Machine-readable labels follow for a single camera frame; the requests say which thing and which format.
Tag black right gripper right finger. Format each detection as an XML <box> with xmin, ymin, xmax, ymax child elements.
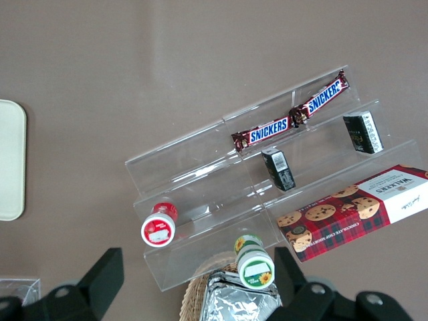
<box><xmin>266</xmin><ymin>246</ymin><xmax>414</xmax><ymax>321</ymax></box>

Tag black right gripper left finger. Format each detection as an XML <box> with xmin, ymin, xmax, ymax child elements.
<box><xmin>0</xmin><ymin>247</ymin><xmax>125</xmax><ymax>321</ymax></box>

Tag light wicker basket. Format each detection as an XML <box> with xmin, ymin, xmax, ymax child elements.
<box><xmin>179</xmin><ymin>251</ymin><xmax>242</xmax><ymax>321</ymax></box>

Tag cream plastic tray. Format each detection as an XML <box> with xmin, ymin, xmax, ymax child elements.
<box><xmin>0</xmin><ymin>98</ymin><xmax>27</xmax><ymax>222</ymax></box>

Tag green lid white cup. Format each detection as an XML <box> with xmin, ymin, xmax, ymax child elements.
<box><xmin>233</xmin><ymin>234</ymin><xmax>276</xmax><ymax>290</ymax></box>

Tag clear acrylic bottle rack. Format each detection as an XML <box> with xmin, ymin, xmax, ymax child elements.
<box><xmin>0</xmin><ymin>277</ymin><xmax>42</xmax><ymax>307</ymax></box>

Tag silver foil packets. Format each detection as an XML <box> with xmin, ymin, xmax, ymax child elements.
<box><xmin>199</xmin><ymin>270</ymin><xmax>284</xmax><ymax>321</ymax></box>

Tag red tartan Walkers cookie box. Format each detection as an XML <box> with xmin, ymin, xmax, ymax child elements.
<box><xmin>276</xmin><ymin>163</ymin><xmax>428</xmax><ymax>263</ymax></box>

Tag red lid white cup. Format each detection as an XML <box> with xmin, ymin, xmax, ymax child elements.
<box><xmin>140</xmin><ymin>197</ymin><xmax>179</xmax><ymax>248</ymax></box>

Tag small black box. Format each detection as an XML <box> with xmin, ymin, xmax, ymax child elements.
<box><xmin>260</xmin><ymin>148</ymin><xmax>297</xmax><ymax>193</ymax></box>
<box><xmin>342</xmin><ymin>110</ymin><xmax>385</xmax><ymax>155</ymax></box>

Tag clear acrylic step shelf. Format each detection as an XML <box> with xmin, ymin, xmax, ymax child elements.
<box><xmin>221</xmin><ymin>64</ymin><xmax>428</xmax><ymax>265</ymax></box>
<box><xmin>124</xmin><ymin>116</ymin><xmax>281</xmax><ymax>293</ymax></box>

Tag brown Snickers bar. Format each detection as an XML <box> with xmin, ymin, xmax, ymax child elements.
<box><xmin>288</xmin><ymin>68</ymin><xmax>350</xmax><ymax>127</ymax></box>
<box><xmin>231</xmin><ymin>116</ymin><xmax>292</xmax><ymax>150</ymax></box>

